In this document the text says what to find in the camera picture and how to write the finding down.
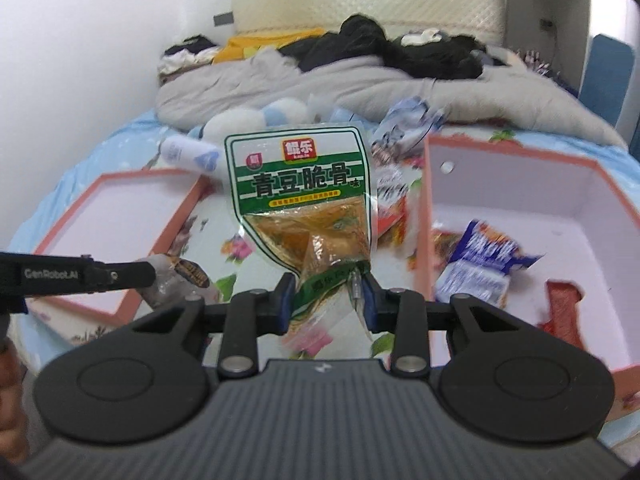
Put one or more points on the white spray bottle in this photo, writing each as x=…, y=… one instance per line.
x=187, y=152

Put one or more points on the black jacket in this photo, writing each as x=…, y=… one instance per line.
x=425, y=57

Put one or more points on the white blue plush toy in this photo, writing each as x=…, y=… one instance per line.
x=235, y=125

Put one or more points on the orange patterned snack pouch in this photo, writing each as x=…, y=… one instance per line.
x=445, y=250

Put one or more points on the crumpled blue white plastic bag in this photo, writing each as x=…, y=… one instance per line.
x=405, y=120

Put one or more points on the blue white snack bag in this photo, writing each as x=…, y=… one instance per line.
x=480, y=260

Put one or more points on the red foil snack pouch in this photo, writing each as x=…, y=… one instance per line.
x=562, y=305

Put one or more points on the cream padded headboard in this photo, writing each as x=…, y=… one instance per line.
x=375, y=2

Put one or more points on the blue floral bed sheet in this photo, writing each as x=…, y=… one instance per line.
x=215, y=235

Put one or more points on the dark patterned snack pouch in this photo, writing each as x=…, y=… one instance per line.
x=185, y=272

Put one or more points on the yellow cloth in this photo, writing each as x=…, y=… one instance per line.
x=250, y=45

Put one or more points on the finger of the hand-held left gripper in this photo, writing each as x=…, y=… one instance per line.
x=125, y=274

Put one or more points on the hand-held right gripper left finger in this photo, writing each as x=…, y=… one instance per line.
x=286, y=300

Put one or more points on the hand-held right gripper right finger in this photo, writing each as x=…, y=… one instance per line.
x=367, y=305

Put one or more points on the green label snack pouch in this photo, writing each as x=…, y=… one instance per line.
x=300, y=185

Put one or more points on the grey duvet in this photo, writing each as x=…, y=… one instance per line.
x=350, y=85

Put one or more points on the grey wall switch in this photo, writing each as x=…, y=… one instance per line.
x=224, y=19

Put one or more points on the black wall socket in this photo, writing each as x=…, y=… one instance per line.
x=547, y=24

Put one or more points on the blue covered chair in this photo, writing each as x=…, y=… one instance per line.
x=607, y=80

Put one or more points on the black white clothes heap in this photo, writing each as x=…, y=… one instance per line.
x=185, y=55

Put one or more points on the salmon box lid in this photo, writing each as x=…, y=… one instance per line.
x=115, y=220

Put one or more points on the row of cosmetic bottles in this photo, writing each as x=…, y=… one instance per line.
x=535, y=60

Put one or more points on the salmon cardboard box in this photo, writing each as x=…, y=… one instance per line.
x=525, y=195

